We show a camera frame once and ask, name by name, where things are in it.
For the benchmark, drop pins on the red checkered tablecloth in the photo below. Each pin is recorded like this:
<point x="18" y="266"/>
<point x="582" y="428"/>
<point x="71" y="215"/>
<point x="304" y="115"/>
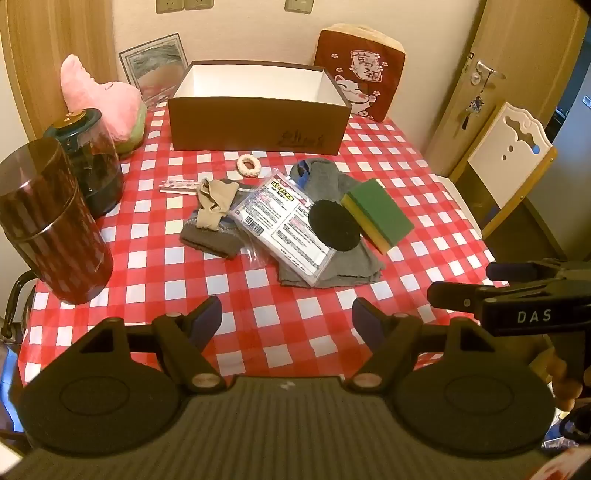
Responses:
<point x="152" y="277"/>

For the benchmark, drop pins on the brown translucent canister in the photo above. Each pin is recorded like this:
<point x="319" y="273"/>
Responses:
<point x="51" y="230"/>

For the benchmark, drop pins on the cream scrunchie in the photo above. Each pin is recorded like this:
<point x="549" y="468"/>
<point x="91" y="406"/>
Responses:
<point x="238" y="167"/>

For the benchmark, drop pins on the white wooden chair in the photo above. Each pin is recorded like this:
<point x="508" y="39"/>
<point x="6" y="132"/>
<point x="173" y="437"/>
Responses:
<point x="503" y="157"/>

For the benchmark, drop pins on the grey striped knit sock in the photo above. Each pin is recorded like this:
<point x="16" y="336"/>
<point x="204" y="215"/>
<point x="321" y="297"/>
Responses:
<point x="207" y="240"/>

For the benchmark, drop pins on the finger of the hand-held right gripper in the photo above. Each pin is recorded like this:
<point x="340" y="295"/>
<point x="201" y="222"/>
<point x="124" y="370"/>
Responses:
<point x="461" y="297"/>
<point x="540" y="271"/>

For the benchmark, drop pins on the pink plush toy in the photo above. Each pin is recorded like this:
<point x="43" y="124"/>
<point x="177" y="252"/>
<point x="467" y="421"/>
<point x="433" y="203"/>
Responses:
<point x="106" y="101"/>

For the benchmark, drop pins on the black metal chair frame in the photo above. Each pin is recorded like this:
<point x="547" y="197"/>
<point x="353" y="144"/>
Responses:
<point x="11" y="295"/>

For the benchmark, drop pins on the black round pad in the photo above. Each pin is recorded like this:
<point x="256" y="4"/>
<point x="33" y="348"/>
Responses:
<point x="334" y="226"/>

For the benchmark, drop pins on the dark jar with green lid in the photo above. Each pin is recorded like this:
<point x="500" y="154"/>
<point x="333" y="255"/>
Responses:
<point x="99" y="175"/>

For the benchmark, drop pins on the hanging keys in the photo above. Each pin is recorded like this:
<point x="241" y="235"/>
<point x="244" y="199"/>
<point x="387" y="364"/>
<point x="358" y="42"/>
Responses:
<point x="474" y="106"/>

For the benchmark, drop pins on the dotted paper packet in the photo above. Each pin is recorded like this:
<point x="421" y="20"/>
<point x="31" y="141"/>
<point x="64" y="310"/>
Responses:
<point x="180" y="184"/>

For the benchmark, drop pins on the wooden side panel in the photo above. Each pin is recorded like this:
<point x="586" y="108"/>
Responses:
<point x="55" y="41"/>

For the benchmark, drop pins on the grey terry cloth blue patch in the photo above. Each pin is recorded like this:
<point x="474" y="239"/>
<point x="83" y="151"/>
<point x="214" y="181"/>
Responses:
<point x="328" y="177"/>

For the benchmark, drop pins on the clear plastic cloth package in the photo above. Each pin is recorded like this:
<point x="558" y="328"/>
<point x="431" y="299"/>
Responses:
<point x="281" y="221"/>

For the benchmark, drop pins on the person's right hand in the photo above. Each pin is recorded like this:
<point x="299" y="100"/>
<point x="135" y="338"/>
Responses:
<point x="565" y="383"/>

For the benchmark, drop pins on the brown cardboard box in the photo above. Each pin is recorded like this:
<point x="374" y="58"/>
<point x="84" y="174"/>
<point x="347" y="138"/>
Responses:
<point x="254" y="124"/>

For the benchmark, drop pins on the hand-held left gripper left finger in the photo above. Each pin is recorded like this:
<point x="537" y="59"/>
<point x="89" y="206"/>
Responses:
<point x="208" y="319"/>

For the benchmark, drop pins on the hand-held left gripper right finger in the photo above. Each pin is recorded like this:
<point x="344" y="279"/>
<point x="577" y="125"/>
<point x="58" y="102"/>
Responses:
<point x="368" y="319"/>

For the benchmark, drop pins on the framed picture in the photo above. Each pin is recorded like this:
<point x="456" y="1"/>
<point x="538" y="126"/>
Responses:
<point x="152" y="60"/>

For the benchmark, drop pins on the beige socks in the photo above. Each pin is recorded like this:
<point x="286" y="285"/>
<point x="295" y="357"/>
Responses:
<point x="212" y="203"/>

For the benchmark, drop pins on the wooden door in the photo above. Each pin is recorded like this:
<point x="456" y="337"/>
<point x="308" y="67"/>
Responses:
<point x="508" y="46"/>

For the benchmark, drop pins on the green and yellow sponge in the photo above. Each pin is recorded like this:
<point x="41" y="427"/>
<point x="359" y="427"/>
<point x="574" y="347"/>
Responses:
<point x="378" y="207"/>

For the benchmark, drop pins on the red cat print cushion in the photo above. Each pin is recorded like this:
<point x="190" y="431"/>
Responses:
<point x="369" y="55"/>

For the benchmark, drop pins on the beige wall socket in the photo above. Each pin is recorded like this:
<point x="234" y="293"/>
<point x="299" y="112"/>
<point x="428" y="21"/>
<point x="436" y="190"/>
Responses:
<point x="168" y="5"/>
<point x="199" y="4"/>
<point x="299" y="4"/>

